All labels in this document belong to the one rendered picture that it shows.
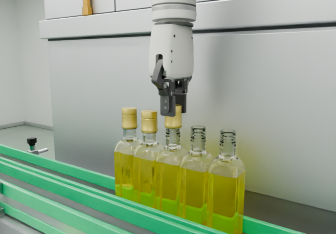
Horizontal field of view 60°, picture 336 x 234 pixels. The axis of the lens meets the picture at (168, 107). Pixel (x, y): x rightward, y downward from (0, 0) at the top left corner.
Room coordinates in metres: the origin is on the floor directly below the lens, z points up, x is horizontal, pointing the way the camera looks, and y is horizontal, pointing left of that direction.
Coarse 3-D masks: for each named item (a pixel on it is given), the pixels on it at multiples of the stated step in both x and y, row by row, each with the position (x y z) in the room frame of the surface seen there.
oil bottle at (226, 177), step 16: (224, 160) 0.50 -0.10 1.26; (240, 160) 0.51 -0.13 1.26; (208, 176) 0.50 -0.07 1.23; (224, 176) 0.48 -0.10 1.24; (240, 176) 0.49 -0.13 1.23; (208, 192) 0.50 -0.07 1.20; (224, 192) 0.48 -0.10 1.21; (240, 192) 0.50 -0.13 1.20; (208, 208) 0.50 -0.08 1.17; (224, 208) 0.48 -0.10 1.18; (240, 208) 0.50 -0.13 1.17; (208, 224) 0.50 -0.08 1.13; (224, 224) 0.48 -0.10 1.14; (240, 224) 0.50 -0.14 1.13
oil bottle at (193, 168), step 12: (192, 156) 0.52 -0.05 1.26; (204, 156) 0.52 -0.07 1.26; (180, 168) 0.53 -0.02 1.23; (192, 168) 0.51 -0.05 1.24; (204, 168) 0.51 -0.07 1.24; (180, 180) 0.53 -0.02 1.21; (192, 180) 0.51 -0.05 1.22; (204, 180) 0.51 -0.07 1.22; (180, 192) 0.53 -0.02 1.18; (192, 192) 0.51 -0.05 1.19; (204, 192) 0.51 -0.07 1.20; (180, 204) 0.53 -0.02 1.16; (192, 204) 0.51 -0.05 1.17; (204, 204) 0.51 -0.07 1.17; (180, 216) 0.53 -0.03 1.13; (192, 216) 0.51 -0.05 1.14; (204, 216) 0.51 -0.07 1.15
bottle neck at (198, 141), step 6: (192, 126) 0.54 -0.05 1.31; (198, 126) 0.55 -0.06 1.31; (204, 126) 0.54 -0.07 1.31; (192, 132) 0.53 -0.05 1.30; (198, 132) 0.53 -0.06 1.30; (204, 132) 0.53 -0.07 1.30; (192, 138) 0.53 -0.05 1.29; (198, 138) 0.53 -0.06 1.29; (204, 138) 0.53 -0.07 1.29; (192, 144) 0.53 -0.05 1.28; (198, 144) 0.53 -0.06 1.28; (204, 144) 0.53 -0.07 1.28; (192, 150) 0.53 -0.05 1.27; (198, 150) 0.53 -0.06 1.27; (204, 150) 0.53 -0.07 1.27
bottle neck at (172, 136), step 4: (168, 128) 0.56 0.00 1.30; (176, 128) 0.56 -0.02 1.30; (168, 132) 0.56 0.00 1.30; (172, 132) 0.56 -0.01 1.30; (176, 132) 0.56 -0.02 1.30; (168, 136) 0.56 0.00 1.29; (172, 136) 0.56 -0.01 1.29; (176, 136) 0.56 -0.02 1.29; (168, 140) 0.56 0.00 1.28; (172, 140) 0.56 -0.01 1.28; (176, 140) 0.56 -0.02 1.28; (168, 144) 0.56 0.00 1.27; (172, 144) 0.56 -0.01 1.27; (176, 144) 0.56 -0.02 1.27
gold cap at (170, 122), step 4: (176, 104) 0.58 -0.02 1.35; (176, 108) 0.56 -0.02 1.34; (180, 108) 0.56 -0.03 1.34; (176, 112) 0.56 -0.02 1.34; (180, 112) 0.57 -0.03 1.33; (164, 116) 0.57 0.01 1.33; (176, 116) 0.56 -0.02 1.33; (180, 116) 0.56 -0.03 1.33; (164, 120) 0.57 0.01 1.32; (168, 120) 0.56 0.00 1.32; (172, 120) 0.56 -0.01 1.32; (176, 120) 0.56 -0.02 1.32; (180, 120) 0.56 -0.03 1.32; (164, 124) 0.57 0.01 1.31; (168, 124) 0.56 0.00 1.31; (172, 124) 0.56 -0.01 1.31; (176, 124) 0.56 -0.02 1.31; (180, 124) 0.56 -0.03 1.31; (172, 128) 0.56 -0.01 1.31
